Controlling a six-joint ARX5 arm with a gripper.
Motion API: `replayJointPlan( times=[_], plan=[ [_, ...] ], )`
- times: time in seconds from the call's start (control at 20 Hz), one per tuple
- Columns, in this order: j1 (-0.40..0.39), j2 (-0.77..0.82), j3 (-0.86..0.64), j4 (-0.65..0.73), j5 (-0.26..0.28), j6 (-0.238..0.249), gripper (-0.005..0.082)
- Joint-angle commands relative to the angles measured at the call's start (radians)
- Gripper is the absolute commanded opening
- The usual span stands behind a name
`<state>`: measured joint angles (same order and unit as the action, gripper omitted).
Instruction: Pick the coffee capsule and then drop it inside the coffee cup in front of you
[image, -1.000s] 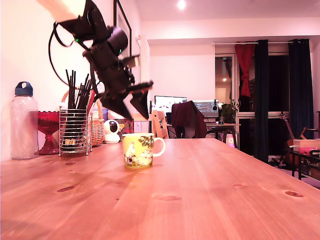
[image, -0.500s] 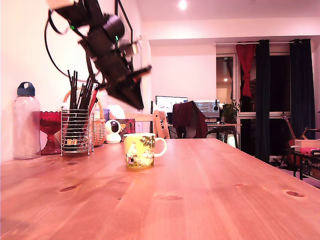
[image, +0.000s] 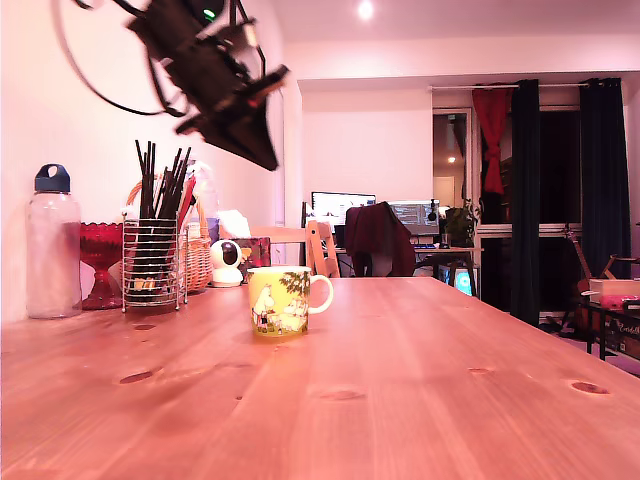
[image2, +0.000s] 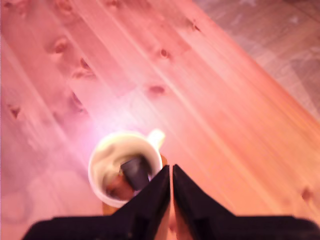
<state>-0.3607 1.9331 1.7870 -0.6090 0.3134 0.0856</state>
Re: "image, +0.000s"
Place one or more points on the bright computer monitor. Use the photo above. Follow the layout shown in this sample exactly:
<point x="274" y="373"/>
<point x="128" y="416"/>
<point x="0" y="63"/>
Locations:
<point x="332" y="206"/>

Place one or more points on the yellow cartoon print mug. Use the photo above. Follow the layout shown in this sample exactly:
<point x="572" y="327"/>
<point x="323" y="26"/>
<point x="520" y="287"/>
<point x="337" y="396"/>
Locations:
<point x="272" y="300"/>

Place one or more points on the small white round camera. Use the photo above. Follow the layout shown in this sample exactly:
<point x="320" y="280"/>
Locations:
<point x="222" y="272"/>

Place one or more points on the glowing computer case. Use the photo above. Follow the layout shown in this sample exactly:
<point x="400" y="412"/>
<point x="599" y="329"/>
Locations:
<point x="465" y="283"/>

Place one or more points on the black coffee table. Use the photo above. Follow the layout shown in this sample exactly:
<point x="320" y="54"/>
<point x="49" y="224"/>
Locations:
<point x="601" y="341"/>

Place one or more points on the acoustic guitar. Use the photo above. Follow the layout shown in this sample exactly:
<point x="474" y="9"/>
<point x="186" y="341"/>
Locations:
<point x="585" y="290"/>

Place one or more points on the office chair with dark jacket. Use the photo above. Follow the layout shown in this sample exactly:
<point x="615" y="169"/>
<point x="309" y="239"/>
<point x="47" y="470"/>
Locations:
<point x="377" y="230"/>

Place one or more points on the red curtain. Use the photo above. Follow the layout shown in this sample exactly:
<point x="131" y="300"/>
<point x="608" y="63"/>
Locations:
<point x="492" y="125"/>

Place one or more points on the dark curtain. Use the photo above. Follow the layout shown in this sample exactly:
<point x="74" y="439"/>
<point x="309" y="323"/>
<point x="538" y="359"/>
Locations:
<point x="602" y="175"/>
<point x="525" y="200"/>

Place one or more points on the red patterned tissue box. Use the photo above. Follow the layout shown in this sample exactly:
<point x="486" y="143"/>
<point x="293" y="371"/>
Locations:
<point x="257" y="255"/>

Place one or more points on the computer monitor with dark screen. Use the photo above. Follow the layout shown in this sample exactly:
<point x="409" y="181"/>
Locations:
<point x="412" y="216"/>

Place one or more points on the potted green plant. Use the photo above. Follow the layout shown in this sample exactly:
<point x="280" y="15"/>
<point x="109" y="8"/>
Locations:
<point x="460" y="222"/>

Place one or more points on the dark board game box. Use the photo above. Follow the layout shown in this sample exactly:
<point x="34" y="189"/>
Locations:
<point x="625" y="336"/>

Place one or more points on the pale wooden clothespins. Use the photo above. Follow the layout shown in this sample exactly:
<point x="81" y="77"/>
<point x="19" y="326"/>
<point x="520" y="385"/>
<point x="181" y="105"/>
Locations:
<point x="146" y="285"/>

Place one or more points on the wooden chair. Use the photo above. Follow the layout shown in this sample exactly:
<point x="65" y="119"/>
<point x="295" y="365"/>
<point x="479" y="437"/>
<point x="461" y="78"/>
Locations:
<point x="322" y="250"/>

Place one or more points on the pink object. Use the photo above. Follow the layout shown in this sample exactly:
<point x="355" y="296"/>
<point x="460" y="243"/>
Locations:
<point x="617" y="303"/>

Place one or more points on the black chopsticks bundle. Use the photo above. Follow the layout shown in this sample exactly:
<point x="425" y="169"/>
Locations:
<point x="147" y="190"/>

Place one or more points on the clear bottle with blue cap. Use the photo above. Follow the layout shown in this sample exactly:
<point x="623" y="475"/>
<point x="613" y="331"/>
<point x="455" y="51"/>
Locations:
<point x="52" y="260"/>

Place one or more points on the ceiling light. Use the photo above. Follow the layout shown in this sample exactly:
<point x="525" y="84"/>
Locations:
<point x="365" y="9"/>

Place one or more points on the pale flat box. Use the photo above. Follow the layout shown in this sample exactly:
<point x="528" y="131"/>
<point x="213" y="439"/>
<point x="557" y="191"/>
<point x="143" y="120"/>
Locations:
<point x="615" y="288"/>

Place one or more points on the red glass goblet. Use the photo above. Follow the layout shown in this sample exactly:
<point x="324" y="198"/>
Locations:
<point x="100" y="245"/>

